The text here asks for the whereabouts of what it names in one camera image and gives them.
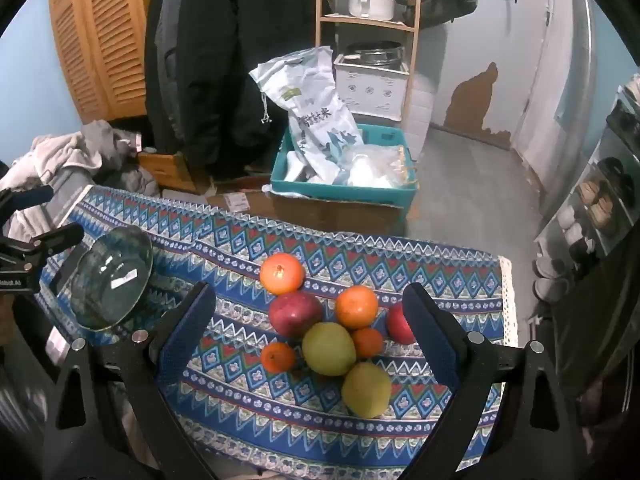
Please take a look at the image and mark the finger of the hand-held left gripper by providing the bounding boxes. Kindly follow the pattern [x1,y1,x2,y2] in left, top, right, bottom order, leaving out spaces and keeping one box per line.
[0,185,54,213]
[0,223,85,262]

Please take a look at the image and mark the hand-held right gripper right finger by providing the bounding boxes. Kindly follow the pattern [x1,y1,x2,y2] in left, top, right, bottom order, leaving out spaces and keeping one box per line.
[401,282,588,480]

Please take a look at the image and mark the wooden louvered wardrobe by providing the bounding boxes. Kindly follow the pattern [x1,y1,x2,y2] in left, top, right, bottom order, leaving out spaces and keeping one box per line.
[47,0,166,123]

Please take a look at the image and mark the wooden shelf unit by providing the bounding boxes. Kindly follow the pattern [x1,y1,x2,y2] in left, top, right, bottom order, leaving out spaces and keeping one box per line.
[315,0,423,121]

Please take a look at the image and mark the grey hanging jacket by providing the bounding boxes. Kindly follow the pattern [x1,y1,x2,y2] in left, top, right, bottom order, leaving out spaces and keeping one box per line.
[152,0,188,153]

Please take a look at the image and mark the grey printed garment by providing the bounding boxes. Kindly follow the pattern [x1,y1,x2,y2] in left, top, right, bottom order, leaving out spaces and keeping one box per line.
[47,167,98,228]

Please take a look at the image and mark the wooden drawer box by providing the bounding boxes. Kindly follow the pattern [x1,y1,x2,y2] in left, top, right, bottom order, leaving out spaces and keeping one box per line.
[137,150,196,193]

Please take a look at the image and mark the yellow-green pear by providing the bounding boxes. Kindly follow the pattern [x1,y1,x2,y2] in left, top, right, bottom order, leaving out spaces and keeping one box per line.
[341,361,392,418]

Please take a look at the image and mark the large orange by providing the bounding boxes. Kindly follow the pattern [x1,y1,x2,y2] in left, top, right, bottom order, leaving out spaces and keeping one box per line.
[259,253,306,296]

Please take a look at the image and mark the white patterned storage box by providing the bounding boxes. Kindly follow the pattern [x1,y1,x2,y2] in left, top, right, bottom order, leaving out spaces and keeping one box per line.
[333,55,412,122]

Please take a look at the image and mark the steel steamer pot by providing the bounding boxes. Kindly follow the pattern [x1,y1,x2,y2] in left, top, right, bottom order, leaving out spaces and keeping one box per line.
[345,41,405,67]

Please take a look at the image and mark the pile of grey clothes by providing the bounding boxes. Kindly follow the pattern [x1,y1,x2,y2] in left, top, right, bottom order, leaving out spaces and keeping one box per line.
[0,132,98,241]

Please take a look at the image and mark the large cardboard box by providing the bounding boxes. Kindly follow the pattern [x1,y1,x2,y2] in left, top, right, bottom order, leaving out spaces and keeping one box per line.
[270,191,407,237]

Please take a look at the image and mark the white printed rice bag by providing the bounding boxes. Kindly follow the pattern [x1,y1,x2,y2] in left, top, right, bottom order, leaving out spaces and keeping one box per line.
[249,46,365,183]

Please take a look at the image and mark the grey crumpled jacket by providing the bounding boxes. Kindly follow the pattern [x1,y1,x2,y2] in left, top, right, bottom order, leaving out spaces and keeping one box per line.
[80,120,161,196]

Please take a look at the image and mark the small orange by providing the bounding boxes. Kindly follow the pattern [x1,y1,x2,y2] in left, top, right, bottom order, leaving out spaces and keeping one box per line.
[350,327,385,359]
[260,342,297,374]

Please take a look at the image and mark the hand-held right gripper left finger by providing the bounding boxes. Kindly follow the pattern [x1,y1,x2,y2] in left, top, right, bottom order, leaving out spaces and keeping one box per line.
[42,281,217,480]

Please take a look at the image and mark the blue patterned tablecloth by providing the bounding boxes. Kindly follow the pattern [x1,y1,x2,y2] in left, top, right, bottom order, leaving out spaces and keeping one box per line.
[37,185,518,480]

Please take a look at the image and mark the clear glass bowl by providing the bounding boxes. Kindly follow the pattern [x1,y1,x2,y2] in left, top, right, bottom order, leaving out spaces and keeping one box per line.
[69,226,154,332]

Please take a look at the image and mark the white door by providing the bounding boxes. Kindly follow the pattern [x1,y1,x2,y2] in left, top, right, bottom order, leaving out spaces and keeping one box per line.
[510,0,598,196]

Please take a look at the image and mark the clear plastic bags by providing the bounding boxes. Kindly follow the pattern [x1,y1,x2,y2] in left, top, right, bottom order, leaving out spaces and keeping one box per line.
[345,144,416,188]

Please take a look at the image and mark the yellow lemon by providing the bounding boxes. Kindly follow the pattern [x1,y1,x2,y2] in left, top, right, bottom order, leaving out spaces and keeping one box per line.
[301,322,358,377]

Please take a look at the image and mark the medium orange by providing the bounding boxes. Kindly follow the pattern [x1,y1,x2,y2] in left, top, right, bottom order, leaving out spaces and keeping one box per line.
[334,285,380,330]

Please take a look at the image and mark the shoe rack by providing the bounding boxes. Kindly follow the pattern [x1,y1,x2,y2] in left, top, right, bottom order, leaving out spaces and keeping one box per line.
[532,75,640,311]

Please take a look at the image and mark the black hanging coat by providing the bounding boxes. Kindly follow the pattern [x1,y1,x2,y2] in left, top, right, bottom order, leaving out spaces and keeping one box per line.
[144,0,318,181]

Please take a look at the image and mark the white shoe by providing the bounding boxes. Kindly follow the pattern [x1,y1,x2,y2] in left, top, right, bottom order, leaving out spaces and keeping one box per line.
[532,257,571,303]

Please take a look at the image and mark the teal plastic crate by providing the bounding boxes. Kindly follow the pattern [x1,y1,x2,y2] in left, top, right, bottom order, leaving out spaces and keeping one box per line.
[270,124,420,208]

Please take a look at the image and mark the white cooking pot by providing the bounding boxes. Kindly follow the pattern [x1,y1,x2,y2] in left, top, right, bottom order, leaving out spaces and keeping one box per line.
[347,0,408,20]

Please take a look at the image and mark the large red apple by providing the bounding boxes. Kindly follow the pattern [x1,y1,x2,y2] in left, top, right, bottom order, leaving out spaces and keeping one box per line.
[268,291,325,339]

